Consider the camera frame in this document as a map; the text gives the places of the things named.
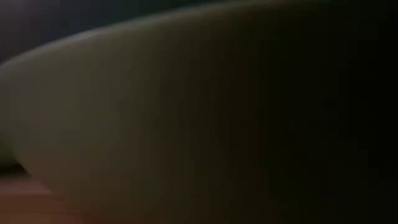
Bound light green plate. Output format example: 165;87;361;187
0;0;398;224

